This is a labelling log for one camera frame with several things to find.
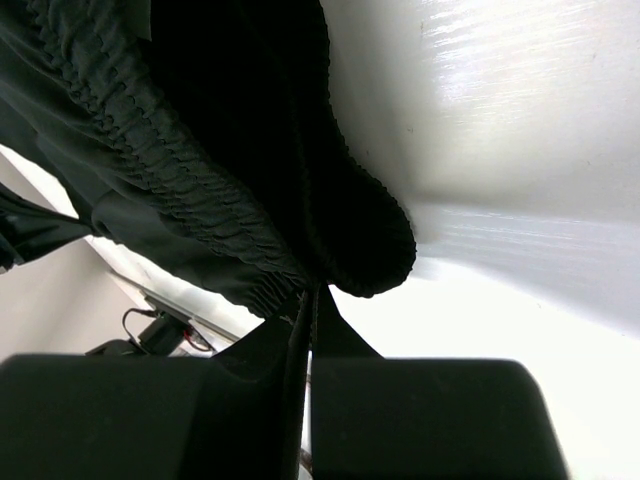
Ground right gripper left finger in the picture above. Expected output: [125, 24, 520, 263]
[0, 289, 314, 480]

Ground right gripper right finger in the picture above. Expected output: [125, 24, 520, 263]
[309, 284, 571, 480]

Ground black shorts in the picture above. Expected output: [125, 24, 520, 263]
[0, 0, 419, 321]

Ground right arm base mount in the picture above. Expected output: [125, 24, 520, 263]
[85, 307, 239, 358]

